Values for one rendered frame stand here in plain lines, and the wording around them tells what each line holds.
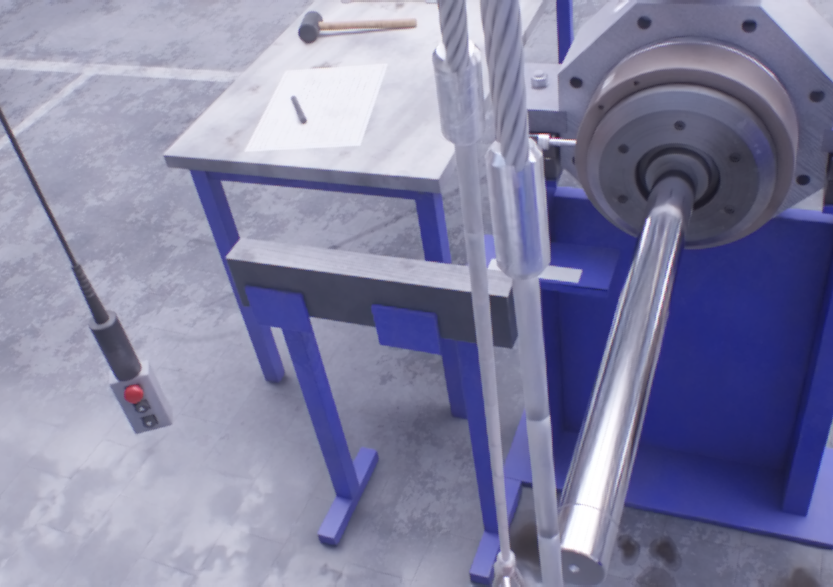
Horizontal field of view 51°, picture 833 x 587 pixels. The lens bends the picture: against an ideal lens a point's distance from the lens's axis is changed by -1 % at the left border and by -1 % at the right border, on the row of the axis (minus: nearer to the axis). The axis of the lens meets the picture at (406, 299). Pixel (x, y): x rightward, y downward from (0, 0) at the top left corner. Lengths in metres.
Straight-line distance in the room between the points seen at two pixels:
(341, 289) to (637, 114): 0.69
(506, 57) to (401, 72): 2.24
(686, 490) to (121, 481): 1.60
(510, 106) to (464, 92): 0.07
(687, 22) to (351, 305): 0.84
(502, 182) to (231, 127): 2.16
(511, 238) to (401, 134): 1.94
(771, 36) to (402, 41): 1.30
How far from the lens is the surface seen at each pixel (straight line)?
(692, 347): 2.21
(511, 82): 0.23
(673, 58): 1.54
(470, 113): 0.30
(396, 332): 1.82
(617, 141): 1.55
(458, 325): 1.76
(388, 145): 2.15
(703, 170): 1.55
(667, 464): 2.48
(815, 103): 1.66
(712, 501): 2.42
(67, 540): 2.72
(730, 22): 1.60
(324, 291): 1.84
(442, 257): 2.19
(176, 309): 3.27
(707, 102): 1.50
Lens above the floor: 1.97
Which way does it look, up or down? 41 degrees down
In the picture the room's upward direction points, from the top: 11 degrees counter-clockwise
